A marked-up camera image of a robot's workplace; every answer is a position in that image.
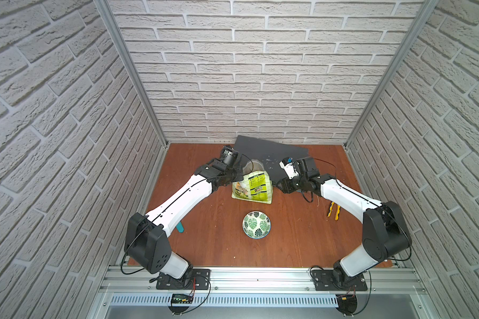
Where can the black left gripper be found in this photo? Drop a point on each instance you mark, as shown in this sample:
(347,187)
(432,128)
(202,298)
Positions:
(235,173)

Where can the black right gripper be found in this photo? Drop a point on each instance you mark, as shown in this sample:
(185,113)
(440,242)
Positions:
(279,185)

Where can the green oats bag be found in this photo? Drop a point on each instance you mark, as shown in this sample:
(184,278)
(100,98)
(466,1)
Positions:
(255,185)

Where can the green leaf pattern bowl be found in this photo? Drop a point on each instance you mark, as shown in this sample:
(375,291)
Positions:
(256,225)

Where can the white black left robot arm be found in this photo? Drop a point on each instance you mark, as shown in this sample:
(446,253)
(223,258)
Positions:
(147,236)

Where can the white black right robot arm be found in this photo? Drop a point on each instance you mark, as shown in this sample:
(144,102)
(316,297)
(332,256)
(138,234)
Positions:
(384,230)

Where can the round black connector box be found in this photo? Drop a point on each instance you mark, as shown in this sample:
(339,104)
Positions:
(347,304)

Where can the small green circuit board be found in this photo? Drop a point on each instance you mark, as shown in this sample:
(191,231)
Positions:
(181,299)

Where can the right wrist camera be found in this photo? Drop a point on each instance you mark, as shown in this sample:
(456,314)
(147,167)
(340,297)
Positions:
(302,168)

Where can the yellow handled pliers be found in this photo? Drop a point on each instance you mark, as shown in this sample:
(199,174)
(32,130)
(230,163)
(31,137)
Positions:
(334,209)

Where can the grey blue network switch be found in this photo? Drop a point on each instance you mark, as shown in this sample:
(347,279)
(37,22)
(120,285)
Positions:
(270,154)

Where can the teal handled tool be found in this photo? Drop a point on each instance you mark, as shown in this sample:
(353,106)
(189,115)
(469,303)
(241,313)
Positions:
(180,227)

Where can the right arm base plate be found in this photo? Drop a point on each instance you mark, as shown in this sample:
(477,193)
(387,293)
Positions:
(334,280)

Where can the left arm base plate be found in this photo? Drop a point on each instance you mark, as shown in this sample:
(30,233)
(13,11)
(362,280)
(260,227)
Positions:
(187,279)

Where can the aluminium front rail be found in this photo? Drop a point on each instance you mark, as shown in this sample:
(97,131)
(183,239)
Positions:
(381,281)

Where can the aluminium corner post left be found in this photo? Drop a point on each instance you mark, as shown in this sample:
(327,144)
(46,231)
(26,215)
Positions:
(114,30)

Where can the aluminium corner post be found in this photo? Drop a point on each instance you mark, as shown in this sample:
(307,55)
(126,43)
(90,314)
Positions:
(410,37)
(114,30)

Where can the aluminium corner post right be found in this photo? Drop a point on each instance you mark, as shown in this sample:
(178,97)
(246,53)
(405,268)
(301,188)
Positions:
(410,37)

